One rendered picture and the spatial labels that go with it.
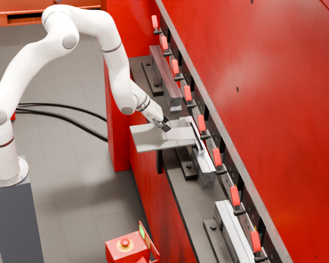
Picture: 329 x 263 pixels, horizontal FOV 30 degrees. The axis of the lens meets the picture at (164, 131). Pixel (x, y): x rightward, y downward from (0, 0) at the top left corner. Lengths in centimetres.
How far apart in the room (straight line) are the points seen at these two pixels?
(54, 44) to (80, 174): 192
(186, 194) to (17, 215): 72
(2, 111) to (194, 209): 89
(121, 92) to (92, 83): 238
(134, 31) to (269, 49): 180
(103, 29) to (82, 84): 252
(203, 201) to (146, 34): 118
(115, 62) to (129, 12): 96
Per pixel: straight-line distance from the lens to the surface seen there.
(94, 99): 463
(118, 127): 377
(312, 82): 146
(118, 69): 243
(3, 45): 539
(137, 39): 344
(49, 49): 223
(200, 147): 269
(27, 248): 284
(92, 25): 230
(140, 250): 255
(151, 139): 271
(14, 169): 256
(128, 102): 245
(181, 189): 266
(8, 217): 268
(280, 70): 163
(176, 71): 264
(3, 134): 243
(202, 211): 258
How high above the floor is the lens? 276
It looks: 40 degrees down
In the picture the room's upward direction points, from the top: 1 degrees clockwise
